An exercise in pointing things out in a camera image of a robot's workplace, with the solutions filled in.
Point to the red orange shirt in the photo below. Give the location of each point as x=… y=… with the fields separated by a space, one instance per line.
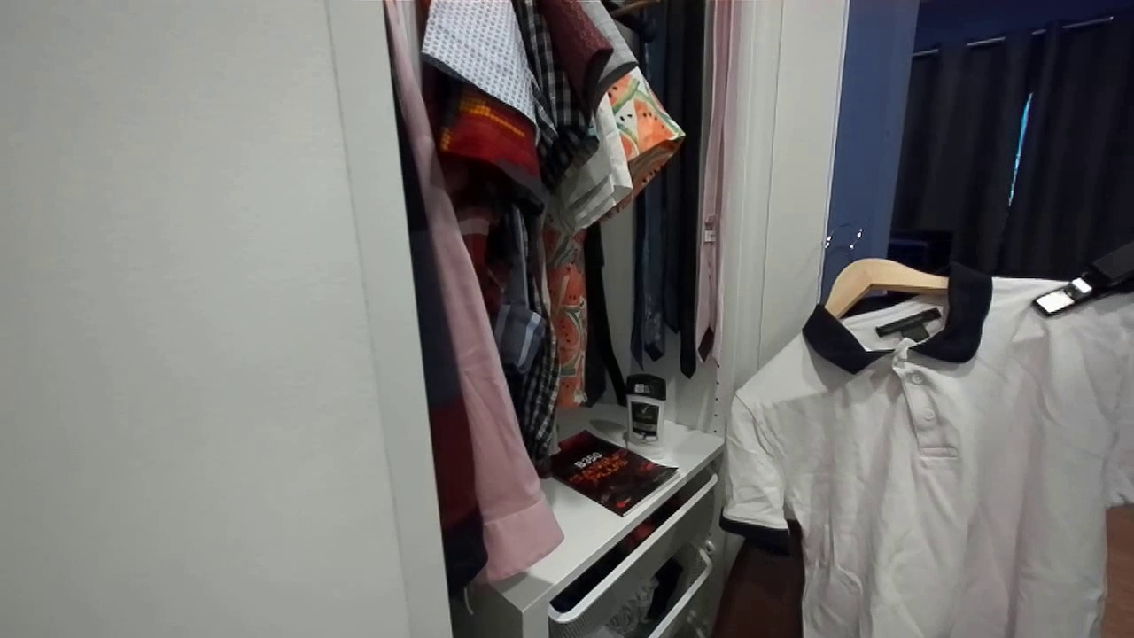
x=489 y=130

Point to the dark red book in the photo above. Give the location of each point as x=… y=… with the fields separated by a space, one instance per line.
x=606 y=472

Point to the maroon shirt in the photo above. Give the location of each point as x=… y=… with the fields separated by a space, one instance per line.
x=579 y=38

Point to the white wardrobe side panel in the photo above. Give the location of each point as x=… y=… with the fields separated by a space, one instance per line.
x=790 y=177

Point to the orange watermelon print shirt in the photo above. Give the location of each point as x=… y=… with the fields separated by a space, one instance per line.
x=643 y=125

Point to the dark hanging garments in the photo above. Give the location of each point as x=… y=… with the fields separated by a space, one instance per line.
x=669 y=235

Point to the dark curtain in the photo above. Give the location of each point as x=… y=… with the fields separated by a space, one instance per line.
x=1082 y=155
x=958 y=155

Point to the black monitor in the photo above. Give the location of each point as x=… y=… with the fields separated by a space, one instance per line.
x=922 y=246

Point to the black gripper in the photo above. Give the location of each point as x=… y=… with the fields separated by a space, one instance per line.
x=1116 y=269

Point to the white dotted shirt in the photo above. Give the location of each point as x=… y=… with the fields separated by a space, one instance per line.
x=483 y=41

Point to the white polo shirt black collar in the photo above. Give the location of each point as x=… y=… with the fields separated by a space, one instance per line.
x=944 y=498

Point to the small black white box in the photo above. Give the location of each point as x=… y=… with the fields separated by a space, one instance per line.
x=648 y=412

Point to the plain white grey shirt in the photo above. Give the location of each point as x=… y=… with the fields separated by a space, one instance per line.
x=588 y=182

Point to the white wardrobe door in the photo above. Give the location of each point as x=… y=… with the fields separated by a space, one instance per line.
x=179 y=321

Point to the pink long shirt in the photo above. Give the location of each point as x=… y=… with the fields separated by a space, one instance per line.
x=499 y=472

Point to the pink striped garment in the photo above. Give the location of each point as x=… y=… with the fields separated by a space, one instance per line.
x=714 y=177

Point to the white drawer unit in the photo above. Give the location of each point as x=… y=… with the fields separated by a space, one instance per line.
x=579 y=519

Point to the light wooden clothes hanger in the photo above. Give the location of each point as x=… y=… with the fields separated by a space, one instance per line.
x=873 y=276

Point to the small black object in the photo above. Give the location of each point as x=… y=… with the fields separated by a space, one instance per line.
x=663 y=580

